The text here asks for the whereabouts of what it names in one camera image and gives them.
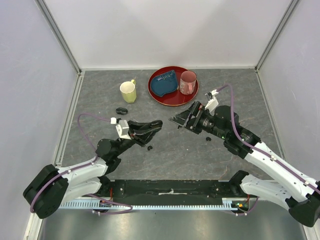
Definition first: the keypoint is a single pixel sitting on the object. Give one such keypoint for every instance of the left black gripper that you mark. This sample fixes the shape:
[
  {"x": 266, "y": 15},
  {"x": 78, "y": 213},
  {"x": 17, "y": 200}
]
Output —
[{"x": 148, "y": 132}]

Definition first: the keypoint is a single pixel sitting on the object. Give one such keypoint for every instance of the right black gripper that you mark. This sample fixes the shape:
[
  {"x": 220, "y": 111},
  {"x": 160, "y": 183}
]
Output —
[{"x": 196, "y": 109}]

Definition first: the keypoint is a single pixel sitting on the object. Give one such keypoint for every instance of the black glossy charging case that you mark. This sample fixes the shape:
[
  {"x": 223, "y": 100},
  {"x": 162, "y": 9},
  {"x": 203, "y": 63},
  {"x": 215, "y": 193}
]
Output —
[{"x": 156, "y": 124}]

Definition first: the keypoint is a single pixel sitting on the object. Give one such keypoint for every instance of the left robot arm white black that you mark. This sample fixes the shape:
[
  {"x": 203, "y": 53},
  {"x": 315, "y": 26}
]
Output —
[{"x": 55, "y": 186}]

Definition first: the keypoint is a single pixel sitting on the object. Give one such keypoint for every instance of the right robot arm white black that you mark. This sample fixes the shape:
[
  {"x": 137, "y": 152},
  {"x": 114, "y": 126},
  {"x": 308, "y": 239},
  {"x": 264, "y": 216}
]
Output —
[{"x": 293, "y": 190}]

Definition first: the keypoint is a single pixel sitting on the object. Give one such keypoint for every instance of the black oval charging case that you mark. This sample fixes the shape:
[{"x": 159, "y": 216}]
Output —
[{"x": 121, "y": 111}]

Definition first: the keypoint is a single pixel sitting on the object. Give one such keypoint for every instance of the blue leaf-shaped dish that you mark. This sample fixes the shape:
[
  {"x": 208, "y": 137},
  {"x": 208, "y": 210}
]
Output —
[{"x": 164, "y": 83}]

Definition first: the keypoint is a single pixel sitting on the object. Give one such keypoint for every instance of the pink patterned mug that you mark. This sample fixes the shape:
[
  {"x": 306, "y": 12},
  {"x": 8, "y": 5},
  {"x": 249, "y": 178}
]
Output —
[{"x": 187, "y": 82}]

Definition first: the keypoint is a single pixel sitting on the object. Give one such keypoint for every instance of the yellow-green mug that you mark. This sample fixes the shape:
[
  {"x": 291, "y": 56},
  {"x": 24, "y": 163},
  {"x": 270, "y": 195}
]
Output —
[{"x": 128, "y": 91}]

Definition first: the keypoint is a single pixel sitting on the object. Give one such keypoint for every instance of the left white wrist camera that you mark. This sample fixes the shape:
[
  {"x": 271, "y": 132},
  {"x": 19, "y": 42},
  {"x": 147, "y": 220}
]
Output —
[{"x": 122, "y": 128}]

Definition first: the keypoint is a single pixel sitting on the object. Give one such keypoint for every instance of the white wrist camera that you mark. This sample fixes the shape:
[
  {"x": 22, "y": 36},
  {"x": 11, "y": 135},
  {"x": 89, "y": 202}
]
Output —
[
  {"x": 212, "y": 101},
  {"x": 122, "y": 128}
]

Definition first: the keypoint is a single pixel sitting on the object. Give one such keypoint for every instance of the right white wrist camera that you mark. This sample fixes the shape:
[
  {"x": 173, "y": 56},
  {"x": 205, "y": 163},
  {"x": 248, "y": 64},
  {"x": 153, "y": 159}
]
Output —
[{"x": 212, "y": 101}]

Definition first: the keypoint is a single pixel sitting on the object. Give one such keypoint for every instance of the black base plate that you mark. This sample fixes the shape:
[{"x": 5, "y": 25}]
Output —
[{"x": 148, "y": 192}]

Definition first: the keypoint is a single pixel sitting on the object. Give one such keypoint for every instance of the slotted cable duct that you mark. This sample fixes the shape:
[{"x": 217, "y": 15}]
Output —
[{"x": 95, "y": 204}]

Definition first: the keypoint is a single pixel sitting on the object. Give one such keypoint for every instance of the left aluminium frame post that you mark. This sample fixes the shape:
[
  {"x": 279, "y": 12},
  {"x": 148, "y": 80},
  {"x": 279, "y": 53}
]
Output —
[{"x": 58, "y": 34}]

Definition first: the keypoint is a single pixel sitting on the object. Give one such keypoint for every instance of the aluminium frame post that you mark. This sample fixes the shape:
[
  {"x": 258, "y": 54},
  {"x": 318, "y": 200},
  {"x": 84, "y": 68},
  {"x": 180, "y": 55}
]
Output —
[
  {"x": 58, "y": 34},
  {"x": 276, "y": 34}
]

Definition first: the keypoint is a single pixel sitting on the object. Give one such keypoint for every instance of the right aluminium frame post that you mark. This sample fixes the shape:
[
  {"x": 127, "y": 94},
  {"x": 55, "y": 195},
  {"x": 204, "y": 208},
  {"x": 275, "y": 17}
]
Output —
[{"x": 276, "y": 34}]

